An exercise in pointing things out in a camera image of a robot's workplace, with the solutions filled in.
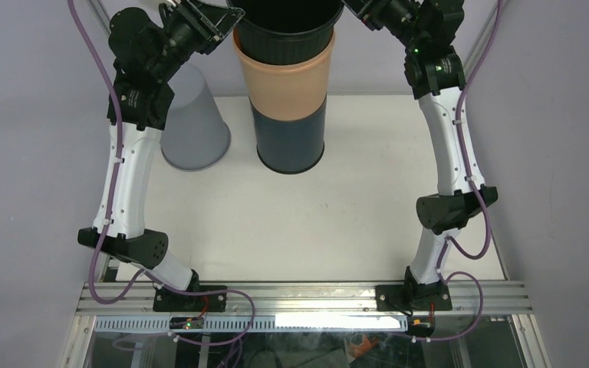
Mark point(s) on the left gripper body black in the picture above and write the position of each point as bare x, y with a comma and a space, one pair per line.
179, 45

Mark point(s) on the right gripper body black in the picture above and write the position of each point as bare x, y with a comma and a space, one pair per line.
396, 16

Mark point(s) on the black ribbed plastic bucket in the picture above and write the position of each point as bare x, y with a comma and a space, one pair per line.
285, 32

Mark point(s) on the grey plastic bucket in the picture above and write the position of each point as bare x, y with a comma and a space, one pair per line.
195, 136

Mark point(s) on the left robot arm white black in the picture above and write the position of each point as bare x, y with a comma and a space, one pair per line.
137, 114

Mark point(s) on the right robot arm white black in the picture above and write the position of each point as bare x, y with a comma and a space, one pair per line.
457, 214

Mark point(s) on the orange plastic bucket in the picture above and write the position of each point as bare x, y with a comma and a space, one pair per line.
286, 92

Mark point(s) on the dark blue plastic bucket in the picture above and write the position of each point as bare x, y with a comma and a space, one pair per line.
290, 147

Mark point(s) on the orange object below table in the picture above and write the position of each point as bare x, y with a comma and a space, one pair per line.
361, 343

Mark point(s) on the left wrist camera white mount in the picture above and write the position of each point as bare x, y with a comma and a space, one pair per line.
172, 4

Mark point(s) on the left aluminium frame post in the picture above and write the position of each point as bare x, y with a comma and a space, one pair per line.
101, 14

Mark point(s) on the aluminium frame post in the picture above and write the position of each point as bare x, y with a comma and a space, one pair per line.
101, 14
481, 40

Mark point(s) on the right aluminium frame post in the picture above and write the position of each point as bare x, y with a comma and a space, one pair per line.
481, 40

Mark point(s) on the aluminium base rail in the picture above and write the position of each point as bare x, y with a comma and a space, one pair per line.
492, 298

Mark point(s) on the white slotted cable duct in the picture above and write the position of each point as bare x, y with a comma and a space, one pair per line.
303, 322

